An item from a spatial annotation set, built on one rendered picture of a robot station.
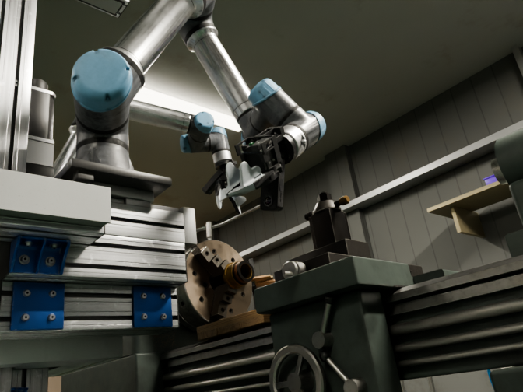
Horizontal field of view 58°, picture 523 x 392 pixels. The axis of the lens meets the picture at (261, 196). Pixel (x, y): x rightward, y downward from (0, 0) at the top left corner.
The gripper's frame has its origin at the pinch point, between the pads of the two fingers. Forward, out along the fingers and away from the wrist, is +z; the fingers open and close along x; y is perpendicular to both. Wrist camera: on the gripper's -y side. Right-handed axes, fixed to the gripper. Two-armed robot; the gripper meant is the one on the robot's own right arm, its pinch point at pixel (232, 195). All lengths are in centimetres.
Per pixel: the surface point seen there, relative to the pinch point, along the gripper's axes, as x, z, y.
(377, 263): 18.8, -16.2, -23.7
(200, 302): -54, -26, -53
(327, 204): -2.8, -37.2, -20.6
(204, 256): -55, -36, -41
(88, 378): -97, 1, -75
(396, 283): 21.2, -18.4, -30.0
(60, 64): -269, -150, 34
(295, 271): 0.3, -12.1, -25.2
